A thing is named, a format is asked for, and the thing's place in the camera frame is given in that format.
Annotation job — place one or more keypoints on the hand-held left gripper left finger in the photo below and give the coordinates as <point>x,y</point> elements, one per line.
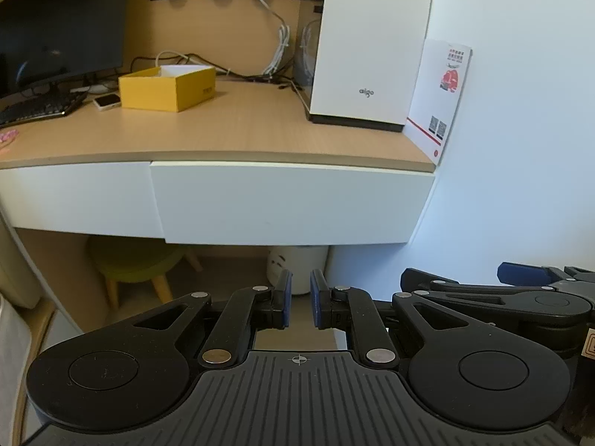
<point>284,299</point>

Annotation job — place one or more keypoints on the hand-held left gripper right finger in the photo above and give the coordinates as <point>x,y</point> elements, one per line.
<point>317,299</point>

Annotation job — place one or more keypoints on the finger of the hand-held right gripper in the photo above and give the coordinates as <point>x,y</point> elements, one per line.
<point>448,298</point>
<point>520,273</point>

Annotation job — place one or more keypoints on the white wide drawer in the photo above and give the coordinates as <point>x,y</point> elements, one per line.
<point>288,204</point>

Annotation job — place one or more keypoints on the white waste bin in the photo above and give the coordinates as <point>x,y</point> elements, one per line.
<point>300,265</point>

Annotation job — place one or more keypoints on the green stool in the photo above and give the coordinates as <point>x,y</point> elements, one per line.
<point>135,265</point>

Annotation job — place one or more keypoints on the white card with red print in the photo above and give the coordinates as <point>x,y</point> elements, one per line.
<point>437,102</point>

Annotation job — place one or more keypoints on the yellow cardboard box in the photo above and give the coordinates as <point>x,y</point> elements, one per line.
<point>195,90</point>

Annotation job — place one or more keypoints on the white narrow drawer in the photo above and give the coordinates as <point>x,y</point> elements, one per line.
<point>79,195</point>

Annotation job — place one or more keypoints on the white computer case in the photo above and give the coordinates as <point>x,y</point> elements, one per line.
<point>367,46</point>

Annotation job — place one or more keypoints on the small white device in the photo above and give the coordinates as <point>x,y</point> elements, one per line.
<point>108,101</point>

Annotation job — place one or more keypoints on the black keyboard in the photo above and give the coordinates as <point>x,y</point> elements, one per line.
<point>37,108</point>

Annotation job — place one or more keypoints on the pink plastic trinket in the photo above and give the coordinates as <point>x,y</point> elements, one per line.
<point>8,138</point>

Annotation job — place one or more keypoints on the black computer monitor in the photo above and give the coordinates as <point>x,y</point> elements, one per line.
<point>60,23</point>

